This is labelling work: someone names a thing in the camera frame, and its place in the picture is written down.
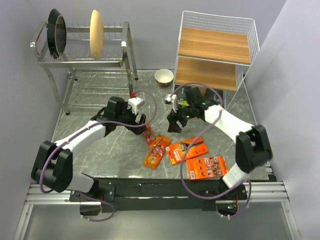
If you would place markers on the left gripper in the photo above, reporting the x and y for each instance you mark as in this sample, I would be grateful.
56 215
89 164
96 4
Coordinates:
126 108

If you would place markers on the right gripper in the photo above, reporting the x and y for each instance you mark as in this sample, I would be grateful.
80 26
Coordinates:
172 119

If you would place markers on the orange razor bag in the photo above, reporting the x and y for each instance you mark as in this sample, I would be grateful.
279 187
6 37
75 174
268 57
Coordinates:
151 139
157 150

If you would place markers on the black green razor box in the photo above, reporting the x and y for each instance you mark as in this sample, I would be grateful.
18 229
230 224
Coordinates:
210 95
182 101

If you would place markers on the white wire wooden shelf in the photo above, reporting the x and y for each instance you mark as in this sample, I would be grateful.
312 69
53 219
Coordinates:
215 50

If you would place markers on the steel dish rack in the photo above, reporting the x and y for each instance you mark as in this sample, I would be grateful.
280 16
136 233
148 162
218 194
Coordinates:
81 83

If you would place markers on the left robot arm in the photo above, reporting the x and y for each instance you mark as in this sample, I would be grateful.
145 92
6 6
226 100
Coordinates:
53 166

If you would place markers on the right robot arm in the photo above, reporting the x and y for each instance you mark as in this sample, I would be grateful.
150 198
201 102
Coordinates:
252 145

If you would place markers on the white brown bowl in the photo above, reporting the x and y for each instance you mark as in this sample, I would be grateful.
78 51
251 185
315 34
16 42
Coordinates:
164 77

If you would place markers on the orange Gillette Fusion pack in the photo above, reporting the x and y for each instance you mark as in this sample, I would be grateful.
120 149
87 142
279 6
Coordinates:
176 151

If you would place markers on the orange razor pack back side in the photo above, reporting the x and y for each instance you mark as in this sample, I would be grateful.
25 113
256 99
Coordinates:
207 167

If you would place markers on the beige plate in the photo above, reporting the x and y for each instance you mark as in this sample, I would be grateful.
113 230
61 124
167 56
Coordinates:
96 31

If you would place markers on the black plate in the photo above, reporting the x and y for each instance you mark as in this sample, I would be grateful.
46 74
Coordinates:
56 33

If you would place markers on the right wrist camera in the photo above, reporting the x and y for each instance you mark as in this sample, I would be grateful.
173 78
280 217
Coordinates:
171 99

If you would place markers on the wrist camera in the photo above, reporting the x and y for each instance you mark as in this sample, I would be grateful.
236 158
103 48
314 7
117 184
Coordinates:
135 103
171 99

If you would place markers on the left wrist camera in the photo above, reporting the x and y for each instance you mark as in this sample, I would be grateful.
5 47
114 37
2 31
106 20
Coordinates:
135 103

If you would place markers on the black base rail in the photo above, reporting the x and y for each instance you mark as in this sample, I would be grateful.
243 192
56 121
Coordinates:
140 194

